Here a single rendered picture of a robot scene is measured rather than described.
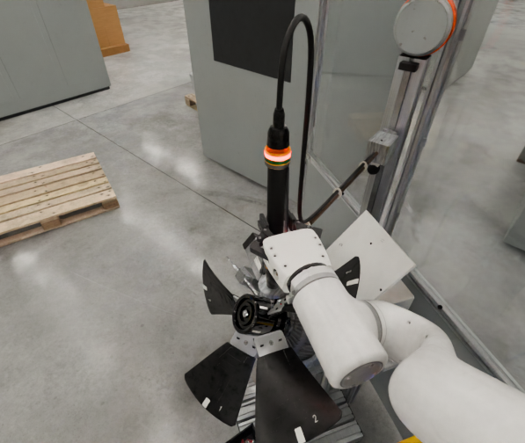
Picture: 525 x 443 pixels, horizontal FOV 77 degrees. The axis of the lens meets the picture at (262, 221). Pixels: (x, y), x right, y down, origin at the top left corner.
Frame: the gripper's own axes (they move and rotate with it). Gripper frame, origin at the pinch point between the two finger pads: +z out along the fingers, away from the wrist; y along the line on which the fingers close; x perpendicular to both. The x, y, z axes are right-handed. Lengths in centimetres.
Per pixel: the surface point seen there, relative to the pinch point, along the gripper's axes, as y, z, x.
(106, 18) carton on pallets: -74, 818, -94
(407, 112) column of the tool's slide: 58, 37, 0
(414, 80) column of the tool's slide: 58, 37, 9
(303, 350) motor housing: 11, 0, -57
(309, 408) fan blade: 2.8, -19.6, -45.5
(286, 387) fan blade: -0.8, -12.9, -46.1
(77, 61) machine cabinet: -116, 568, -108
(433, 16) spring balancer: 57, 37, 26
